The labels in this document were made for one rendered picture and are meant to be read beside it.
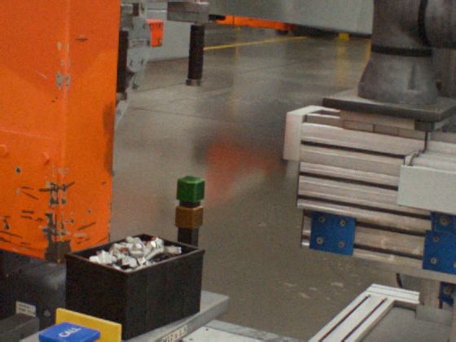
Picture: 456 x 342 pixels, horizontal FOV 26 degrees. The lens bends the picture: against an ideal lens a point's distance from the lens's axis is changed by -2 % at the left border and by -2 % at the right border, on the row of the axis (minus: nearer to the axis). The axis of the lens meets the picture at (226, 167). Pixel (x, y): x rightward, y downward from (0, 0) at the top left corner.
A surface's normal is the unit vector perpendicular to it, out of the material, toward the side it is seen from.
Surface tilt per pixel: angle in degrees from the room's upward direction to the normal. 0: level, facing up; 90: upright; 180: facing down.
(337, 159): 90
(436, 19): 95
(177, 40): 90
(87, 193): 90
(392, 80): 72
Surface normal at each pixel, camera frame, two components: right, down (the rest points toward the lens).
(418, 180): -0.43, 0.16
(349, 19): 0.38, 0.33
